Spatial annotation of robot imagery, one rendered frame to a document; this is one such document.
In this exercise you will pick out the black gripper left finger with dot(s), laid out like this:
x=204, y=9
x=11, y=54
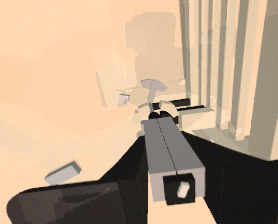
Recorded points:
x=120, y=196

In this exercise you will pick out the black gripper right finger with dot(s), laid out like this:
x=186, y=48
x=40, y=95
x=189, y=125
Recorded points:
x=239, y=188

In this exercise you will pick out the small grey rectangular block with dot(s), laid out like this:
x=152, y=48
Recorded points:
x=64, y=173

